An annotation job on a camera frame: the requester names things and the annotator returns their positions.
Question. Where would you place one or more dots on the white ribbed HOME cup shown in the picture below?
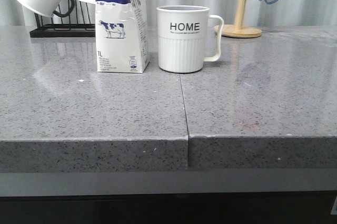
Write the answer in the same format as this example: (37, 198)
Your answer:
(182, 35)

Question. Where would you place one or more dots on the blue white milk carton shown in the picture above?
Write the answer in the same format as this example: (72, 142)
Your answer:
(121, 36)

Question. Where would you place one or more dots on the wooden mug tree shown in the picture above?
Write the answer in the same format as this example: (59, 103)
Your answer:
(238, 30)

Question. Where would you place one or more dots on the black wire mug rack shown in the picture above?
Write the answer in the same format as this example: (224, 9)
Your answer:
(80, 23)

